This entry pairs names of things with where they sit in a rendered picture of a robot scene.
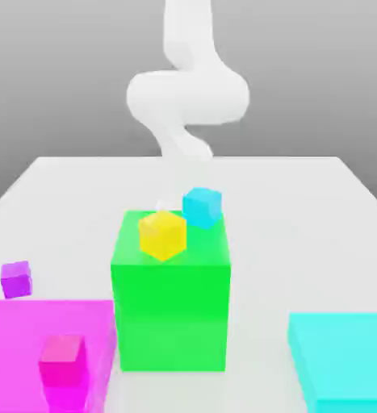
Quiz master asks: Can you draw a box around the small yellow cube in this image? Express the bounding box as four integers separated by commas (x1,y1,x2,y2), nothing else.
138,210,188,262

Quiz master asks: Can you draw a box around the small purple cube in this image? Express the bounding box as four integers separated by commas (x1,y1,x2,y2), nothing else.
0,260,33,300

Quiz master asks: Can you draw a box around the small pink cube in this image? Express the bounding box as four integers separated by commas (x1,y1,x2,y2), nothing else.
38,334,89,411

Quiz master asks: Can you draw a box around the small cyan cube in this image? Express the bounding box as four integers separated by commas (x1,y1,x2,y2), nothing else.
182,186,224,231

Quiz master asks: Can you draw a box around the large green box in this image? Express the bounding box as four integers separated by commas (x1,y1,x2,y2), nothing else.
110,210,232,373

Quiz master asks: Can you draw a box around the large magenta box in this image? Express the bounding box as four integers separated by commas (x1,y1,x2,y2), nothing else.
0,298,117,413

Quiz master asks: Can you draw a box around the large cyan box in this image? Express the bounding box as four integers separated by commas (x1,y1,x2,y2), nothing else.
287,311,377,413

